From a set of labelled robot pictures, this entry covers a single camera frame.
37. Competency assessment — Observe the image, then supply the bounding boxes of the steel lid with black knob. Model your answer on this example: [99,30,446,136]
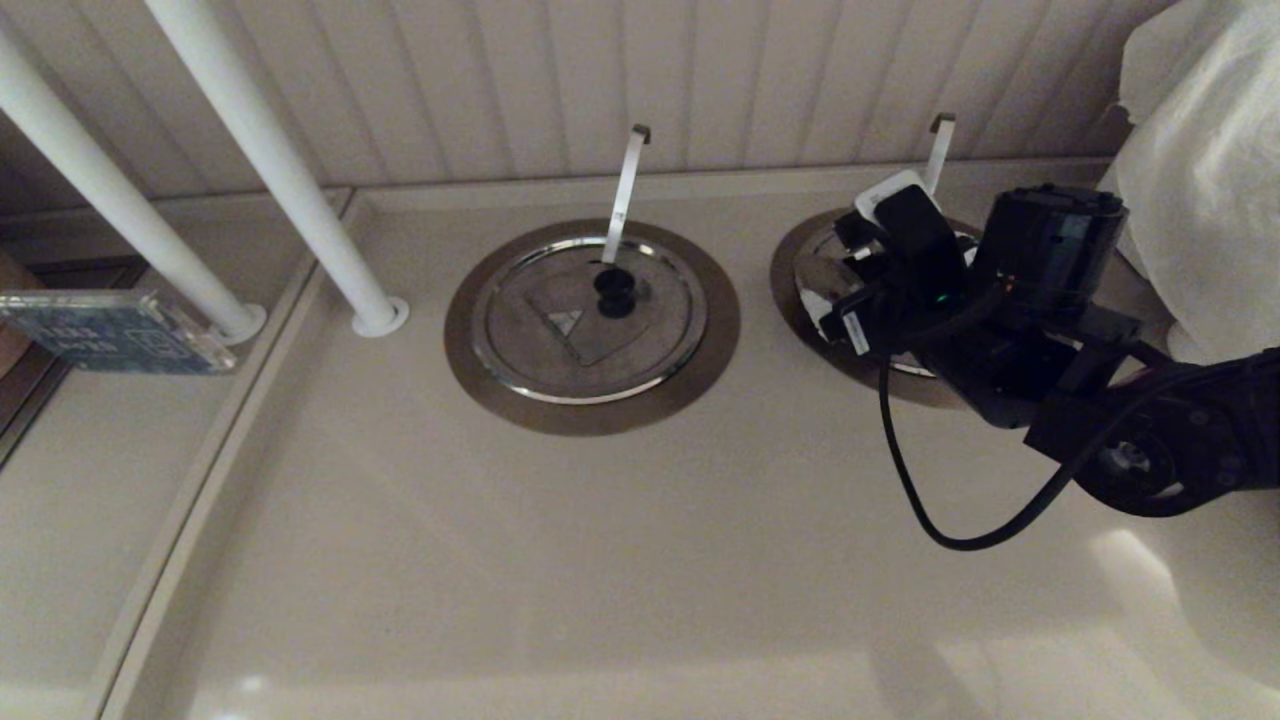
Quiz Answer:
[795,222,986,379]
[470,236,708,406]

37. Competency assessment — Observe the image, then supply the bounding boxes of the white cloth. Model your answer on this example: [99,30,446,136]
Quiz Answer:
[1100,0,1280,366]

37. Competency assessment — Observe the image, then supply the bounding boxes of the white pole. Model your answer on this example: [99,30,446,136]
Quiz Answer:
[145,0,409,338]
[0,30,269,346]

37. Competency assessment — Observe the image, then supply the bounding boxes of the clear acrylic sign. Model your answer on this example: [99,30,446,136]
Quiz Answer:
[0,288,239,376]

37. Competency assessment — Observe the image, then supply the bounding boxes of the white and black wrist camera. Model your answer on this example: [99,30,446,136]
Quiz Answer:
[853,168,969,301]

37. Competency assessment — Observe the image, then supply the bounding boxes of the black cable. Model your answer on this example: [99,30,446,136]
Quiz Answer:
[878,290,1211,552]

